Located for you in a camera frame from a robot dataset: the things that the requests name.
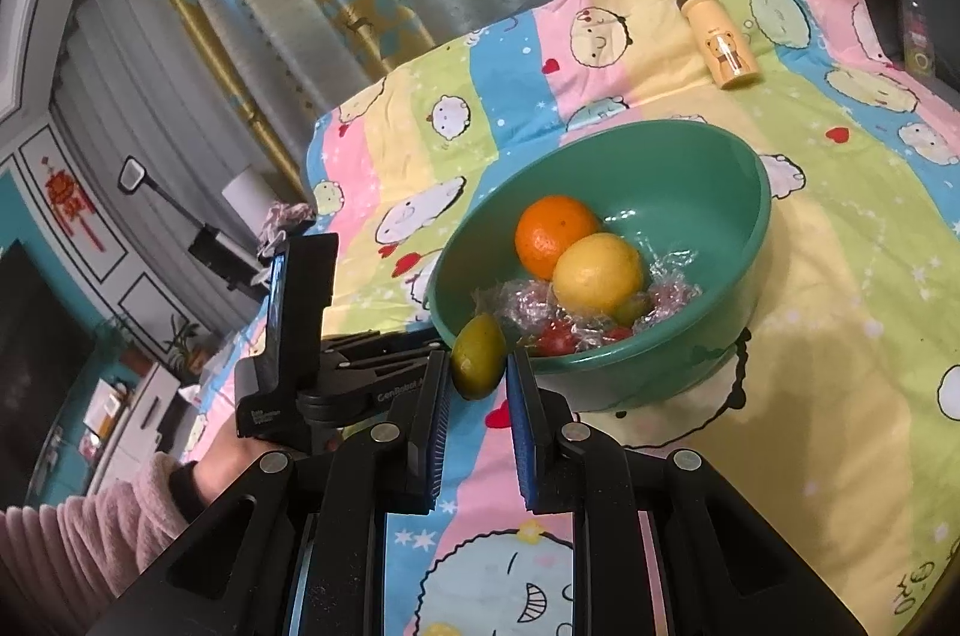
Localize small green olive fruit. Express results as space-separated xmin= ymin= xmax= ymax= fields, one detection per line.
xmin=612 ymin=292 xmax=654 ymax=327
xmin=451 ymin=313 xmax=508 ymax=400

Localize red cherry tomato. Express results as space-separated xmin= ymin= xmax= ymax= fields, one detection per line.
xmin=530 ymin=319 xmax=579 ymax=358

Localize plastic red fruits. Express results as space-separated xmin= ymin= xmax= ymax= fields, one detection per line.
xmin=473 ymin=249 xmax=703 ymax=356

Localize yellow grapefruit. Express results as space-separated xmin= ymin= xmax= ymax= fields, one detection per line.
xmin=551 ymin=232 xmax=644 ymax=316

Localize orange fruit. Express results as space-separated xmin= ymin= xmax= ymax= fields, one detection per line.
xmin=514 ymin=196 xmax=601 ymax=280

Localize pink fuzzy sleeve forearm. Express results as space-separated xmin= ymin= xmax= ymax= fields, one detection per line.
xmin=2 ymin=454 xmax=203 ymax=634

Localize person's left hand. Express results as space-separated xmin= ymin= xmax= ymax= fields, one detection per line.
xmin=192 ymin=425 xmax=278 ymax=506

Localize potted green plant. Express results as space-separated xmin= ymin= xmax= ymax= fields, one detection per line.
xmin=164 ymin=311 xmax=202 ymax=381

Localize black floor lamp stand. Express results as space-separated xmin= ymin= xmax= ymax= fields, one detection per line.
xmin=117 ymin=155 xmax=267 ymax=301

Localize crumpled patterned cloth on chair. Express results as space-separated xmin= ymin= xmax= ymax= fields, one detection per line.
xmin=257 ymin=202 xmax=316 ymax=260

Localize white tv cabinet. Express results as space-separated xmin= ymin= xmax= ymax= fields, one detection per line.
xmin=86 ymin=363 xmax=184 ymax=494

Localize white cylindrical lamp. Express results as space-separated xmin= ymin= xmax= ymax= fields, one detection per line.
xmin=221 ymin=166 xmax=278 ymax=236

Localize green plastic basin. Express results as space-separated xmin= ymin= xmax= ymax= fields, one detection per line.
xmin=428 ymin=119 xmax=773 ymax=412

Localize black television screen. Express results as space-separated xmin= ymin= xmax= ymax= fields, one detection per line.
xmin=0 ymin=241 xmax=94 ymax=509

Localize yellow cartoon thermos bottle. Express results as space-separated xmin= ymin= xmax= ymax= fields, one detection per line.
xmin=675 ymin=0 xmax=760 ymax=90

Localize red paper wall decoration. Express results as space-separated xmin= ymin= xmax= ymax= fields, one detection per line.
xmin=41 ymin=155 xmax=104 ymax=253

